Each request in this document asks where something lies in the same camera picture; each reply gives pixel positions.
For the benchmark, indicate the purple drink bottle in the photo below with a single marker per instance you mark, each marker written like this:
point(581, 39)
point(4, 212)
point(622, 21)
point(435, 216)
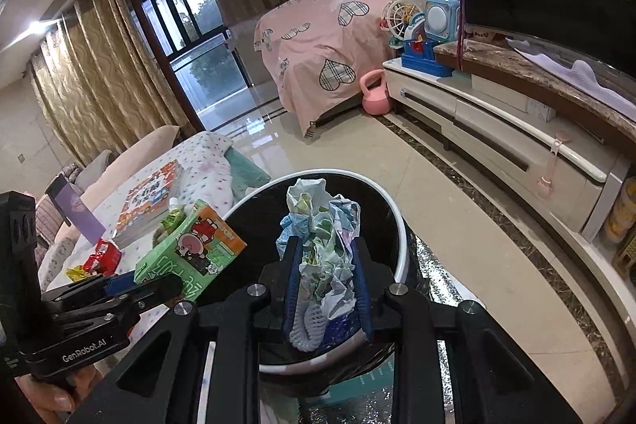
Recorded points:
point(74, 208)

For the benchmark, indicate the light blue box toy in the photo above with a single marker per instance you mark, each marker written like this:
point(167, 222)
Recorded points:
point(439, 19)

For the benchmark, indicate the golden patterned curtain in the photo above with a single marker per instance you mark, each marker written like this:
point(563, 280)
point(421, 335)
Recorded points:
point(99, 76)

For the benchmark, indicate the blue toy machine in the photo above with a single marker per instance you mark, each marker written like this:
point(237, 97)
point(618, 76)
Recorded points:
point(422, 54)

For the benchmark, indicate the white bin with black bag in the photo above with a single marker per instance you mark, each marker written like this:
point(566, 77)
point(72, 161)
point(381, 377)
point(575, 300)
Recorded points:
point(387, 225)

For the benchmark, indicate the pink heart-print cover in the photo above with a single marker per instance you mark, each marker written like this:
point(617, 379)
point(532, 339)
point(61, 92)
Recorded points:
point(323, 41)

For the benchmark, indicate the printed paper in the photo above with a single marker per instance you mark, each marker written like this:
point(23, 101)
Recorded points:
point(323, 235)

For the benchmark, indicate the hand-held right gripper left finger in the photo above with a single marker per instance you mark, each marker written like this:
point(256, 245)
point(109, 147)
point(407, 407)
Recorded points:
point(290, 277)

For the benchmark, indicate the silver foil mat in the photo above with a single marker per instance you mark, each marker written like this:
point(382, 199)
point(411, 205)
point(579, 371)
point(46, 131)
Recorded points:
point(442, 275)

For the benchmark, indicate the teal box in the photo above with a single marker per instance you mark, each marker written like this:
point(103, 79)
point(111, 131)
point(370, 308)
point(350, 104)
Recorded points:
point(362, 382)

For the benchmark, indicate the green snack packet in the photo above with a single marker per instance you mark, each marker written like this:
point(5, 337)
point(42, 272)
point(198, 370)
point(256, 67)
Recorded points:
point(171, 220)

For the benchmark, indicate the white lace cloth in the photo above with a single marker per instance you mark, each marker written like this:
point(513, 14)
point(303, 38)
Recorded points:
point(581, 79)

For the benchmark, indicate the glass sliding door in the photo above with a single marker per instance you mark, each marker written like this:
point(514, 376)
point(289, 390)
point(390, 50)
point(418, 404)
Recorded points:
point(208, 51)

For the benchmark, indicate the teal cloth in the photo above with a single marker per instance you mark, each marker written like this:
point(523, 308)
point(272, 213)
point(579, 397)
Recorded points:
point(248, 173)

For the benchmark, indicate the colourful picture book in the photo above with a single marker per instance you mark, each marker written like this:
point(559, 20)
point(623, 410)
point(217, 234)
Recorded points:
point(146, 205)

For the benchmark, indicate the pink kettlebell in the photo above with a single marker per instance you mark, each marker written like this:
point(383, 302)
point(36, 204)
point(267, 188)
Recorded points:
point(375, 96)

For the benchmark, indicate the yellow wooden toy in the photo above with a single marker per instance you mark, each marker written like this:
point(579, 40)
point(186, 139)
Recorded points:
point(627, 257)

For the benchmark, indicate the person's left hand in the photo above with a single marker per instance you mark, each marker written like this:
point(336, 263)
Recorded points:
point(52, 401)

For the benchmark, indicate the red snack packet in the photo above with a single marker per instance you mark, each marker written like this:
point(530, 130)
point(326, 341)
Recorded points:
point(102, 255)

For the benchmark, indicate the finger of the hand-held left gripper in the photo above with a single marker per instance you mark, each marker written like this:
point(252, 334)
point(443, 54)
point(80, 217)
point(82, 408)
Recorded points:
point(119, 283)
point(149, 297)

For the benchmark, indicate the yellow wrapper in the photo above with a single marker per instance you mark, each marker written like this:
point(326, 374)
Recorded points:
point(79, 274)

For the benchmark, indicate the white foam fruit net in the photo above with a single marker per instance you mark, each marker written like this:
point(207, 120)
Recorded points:
point(308, 329)

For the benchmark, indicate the striped pink pillow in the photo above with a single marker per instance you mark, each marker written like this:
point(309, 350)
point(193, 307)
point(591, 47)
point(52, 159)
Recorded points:
point(47, 220)

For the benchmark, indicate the white TV cabinet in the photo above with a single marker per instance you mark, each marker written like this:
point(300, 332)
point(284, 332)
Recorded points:
point(497, 126)

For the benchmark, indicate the pink cabinet safety lock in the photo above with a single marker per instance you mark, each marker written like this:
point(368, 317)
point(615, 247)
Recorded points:
point(551, 165)

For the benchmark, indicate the stack of yellow jars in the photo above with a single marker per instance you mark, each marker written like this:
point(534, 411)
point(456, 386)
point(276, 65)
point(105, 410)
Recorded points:
point(621, 215)

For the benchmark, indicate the green drink carton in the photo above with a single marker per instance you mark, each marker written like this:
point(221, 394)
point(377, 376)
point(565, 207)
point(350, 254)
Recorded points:
point(198, 250)

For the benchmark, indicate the ferris wheel toy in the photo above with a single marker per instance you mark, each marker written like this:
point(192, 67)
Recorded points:
point(397, 19)

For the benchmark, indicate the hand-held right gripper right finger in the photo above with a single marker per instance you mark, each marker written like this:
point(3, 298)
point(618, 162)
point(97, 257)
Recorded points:
point(360, 285)

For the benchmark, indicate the pink sofa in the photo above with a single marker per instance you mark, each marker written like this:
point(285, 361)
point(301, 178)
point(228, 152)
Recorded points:
point(134, 151)

